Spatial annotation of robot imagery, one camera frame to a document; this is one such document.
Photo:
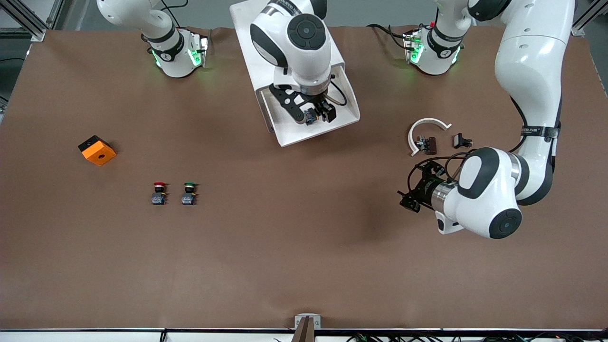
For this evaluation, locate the white curved plastic part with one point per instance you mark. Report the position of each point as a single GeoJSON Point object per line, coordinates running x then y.
{"type": "Point", "coordinates": [427, 121]}

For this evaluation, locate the small black clip part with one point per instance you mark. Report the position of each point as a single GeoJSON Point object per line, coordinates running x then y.
{"type": "Point", "coordinates": [459, 140]}

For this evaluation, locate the red push button switch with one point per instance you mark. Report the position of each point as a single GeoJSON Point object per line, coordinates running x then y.
{"type": "Point", "coordinates": [158, 196]}

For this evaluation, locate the brown table cover mat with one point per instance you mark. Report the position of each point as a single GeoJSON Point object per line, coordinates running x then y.
{"type": "Point", "coordinates": [304, 247]}

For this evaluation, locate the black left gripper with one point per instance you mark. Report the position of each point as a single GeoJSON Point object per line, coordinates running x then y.
{"type": "Point", "coordinates": [426, 189]}

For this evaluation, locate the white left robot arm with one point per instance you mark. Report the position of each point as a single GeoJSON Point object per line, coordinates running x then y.
{"type": "Point", "coordinates": [527, 71]}

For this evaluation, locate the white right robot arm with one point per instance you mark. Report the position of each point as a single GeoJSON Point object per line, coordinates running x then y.
{"type": "Point", "coordinates": [294, 47]}

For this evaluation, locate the green push button switch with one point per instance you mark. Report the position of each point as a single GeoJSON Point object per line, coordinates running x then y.
{"type": "Point", "coordinates": [188, 196]}

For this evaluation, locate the aluminium frame profile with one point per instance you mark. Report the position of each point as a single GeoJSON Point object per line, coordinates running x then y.
{"type": "Point", "coordinates": [586, 19]}
{"type": "Point", "coordinates": [28, 21]}

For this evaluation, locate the yellow push button switch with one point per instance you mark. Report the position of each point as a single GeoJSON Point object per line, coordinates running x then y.
{"type": "Point", "coordinates": [312, 117]}

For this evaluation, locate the orange and black block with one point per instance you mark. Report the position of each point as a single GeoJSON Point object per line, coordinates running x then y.
{"type": "Point", "coordinates": [99, 153]}

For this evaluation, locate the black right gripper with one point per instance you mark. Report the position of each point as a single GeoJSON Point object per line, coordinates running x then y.
{"type": "Point", "coordinates": [327, 110]}

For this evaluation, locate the small brown electrical component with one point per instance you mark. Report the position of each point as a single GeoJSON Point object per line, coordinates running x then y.
{"type": "Point", "coordinates": [430, 145]}

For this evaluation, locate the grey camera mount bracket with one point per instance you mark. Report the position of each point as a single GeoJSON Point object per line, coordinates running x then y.
{"type": "Point", "coordinates": [308, 322]}

